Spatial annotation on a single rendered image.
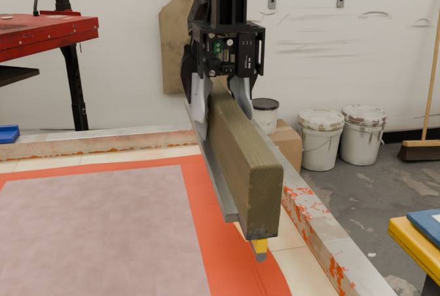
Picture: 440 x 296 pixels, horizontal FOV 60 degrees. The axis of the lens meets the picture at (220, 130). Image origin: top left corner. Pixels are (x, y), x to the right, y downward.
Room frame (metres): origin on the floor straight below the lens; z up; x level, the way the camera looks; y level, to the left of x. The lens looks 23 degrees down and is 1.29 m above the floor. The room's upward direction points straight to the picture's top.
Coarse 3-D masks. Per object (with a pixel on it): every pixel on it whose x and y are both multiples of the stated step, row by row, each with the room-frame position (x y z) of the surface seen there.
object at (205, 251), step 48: (48, 240) 0.41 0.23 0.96; (96, 240) 0.41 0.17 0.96; (144, 240) 0.41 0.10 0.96; (192, 240) 0.41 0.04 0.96; (240, 240) 0.41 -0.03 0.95; (0, 288) 0.33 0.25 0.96; (48, 288) 0.33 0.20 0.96; (96, 288) 0.33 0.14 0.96; (144, 288) 0.33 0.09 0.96; (192, 288) 0.33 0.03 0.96; (240, 288) 0.33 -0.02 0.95; (288, 288) 0.33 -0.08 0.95
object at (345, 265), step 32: (128, 128) 0.72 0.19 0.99; (160, 128) 0.72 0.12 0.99; (192, 128) 0.72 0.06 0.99; (256, 128) 0.72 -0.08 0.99; (0, 160) 0.65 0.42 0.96; (288, 192) 0.48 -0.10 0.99; (320, 224) 0.40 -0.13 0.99; (320, 256) 0.37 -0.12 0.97; (352, 256) 0.34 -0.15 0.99; (352, 288) 0.30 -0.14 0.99; (384, 288) 0.30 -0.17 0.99
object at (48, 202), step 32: (160, 160) 0.65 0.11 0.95; (192, 160) 0.65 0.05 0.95; (0, 192) 0.54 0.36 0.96; (32, 192) 0.54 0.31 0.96; (64, 192) 0.54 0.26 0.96; (96, 192) 0.54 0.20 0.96; (128, 192) 0.54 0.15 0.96; (160, 192) 0.54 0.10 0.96; (192, 192) 0.54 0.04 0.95; (0, 224) 0.45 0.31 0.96; (32, 224) 0.45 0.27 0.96; (64, 224) 0.45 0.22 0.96; (96, 224) 0.45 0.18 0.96; (128, 224) 0.45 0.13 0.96
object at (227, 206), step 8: (192, 120) 0.53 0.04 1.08; (200, 136) 0.47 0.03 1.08; (200, 144) 0.45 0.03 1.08; (208, 144) 0.45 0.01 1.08; (208, 152) 0.43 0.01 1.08; (208, 160) 0.40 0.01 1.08; (216, 160) 0.40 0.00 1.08; (208, 168) 0.39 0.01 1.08; (216, 168) 0.38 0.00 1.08; (216, 176) 0.37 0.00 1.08; (216, 184) 0.35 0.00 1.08; (224, 184) 0.35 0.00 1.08; (216, 192) 0.34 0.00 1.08; (224, 192) 0.34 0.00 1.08; (224, 200) 0.32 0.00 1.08; (232, 200) 0.32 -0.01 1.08; (224, 208) 0.31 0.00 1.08; (232, 208) 0.31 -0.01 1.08; (280, 208) 0.31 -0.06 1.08; (224, 216) 0.30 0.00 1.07; (232, 216) 0.30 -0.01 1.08
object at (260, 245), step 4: (252, 240) 0.29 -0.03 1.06; (256, 240) 0.28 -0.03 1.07; (260, 240) 0.27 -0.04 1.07; (264, 240) 0.27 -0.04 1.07; (256, 244) 0.27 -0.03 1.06; (260, 244) 0.27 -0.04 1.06; (264, 244) 0.27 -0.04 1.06; (256, 248) 0.27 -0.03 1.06; (260, 248) 0.27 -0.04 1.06; (264, 248) 0.27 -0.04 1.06; (256, 252) 0.27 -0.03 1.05; (260, 252) 0.27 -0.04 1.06
